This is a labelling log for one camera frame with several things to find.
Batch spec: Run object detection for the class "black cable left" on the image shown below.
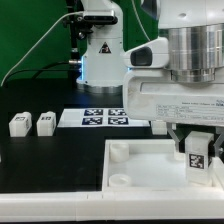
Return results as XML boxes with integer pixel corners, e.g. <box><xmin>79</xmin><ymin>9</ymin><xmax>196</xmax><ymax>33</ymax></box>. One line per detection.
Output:
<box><xmin>5</xmin><ymin>61</ymin><xmax>82</xmax><ymax>83</ymax></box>

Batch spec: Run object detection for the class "grey cable right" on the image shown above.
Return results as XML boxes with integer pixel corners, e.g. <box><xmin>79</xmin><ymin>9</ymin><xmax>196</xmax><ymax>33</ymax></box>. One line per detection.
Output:
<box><xmin>131</xmin><ymin>0</ymin><xmax>151</xmax><ymax>43</ymax></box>

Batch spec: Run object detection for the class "sheet with four tags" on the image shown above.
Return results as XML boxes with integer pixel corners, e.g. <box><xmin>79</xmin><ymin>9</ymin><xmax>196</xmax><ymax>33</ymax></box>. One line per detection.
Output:
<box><xmin>58</xmin><ymin>108</ymin><xmax>150</xmax><ymax>128</ymax></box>

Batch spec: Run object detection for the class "white square table top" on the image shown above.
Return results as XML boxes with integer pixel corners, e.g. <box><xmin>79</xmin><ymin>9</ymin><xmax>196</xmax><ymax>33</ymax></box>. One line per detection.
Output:
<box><xmin>102</xmin><ymin>139</ymin><xmax>224</xmax><ymax>191</ymax></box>

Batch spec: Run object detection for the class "white front fence bar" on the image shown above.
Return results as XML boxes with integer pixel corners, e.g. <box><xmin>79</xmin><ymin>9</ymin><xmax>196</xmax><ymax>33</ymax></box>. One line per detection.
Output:
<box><xmin>0</xmin><ymin>189</ymin><xmax>224</xmax><ymax>222</ymax></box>

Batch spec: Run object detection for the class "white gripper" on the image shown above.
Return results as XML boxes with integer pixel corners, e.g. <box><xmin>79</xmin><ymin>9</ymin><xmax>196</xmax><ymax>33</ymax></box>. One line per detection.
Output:
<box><xmin>123</xmin><ymin>69</ymin><xmax>224</xmax><ymax>153</ymax></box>

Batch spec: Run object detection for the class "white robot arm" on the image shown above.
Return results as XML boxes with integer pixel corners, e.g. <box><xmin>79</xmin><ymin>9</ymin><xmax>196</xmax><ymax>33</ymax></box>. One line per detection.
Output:
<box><xmin>77</xmin><ymin>0</ymin><xmax>224</xmax><ymax>128</ymax></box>

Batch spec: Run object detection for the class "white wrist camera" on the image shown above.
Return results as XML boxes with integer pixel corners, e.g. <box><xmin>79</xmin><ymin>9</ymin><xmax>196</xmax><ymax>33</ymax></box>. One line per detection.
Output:
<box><xmin>123</xmin><ymin>37</ymin><xmax>169</xmax><ymax>69</ymax></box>

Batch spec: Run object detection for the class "grey cable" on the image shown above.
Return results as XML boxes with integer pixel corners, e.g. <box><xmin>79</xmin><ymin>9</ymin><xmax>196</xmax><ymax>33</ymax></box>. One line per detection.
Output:
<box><xmin>0</xmin><ymin>11</ymin><xmax>85</xmax><ymax>88</ymax></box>
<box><xmin>131</xmin><ymin>0</ymin><xmax>151</xmax><ymax>43</ymax></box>

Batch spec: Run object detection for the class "grey cable left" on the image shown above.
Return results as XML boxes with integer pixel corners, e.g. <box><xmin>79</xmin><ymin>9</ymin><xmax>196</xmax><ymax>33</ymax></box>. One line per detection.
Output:
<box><xmin>0</xmin><ymin>11</ymin><xmax>85</xmax><ymax>88</ymax></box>

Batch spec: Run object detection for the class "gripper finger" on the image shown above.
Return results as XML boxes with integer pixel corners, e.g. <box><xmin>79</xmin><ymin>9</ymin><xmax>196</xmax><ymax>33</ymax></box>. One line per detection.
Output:
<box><xmin>213</xmin><ymin>127</ymin><xmax>224</xmax><ymax>157</ymax></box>

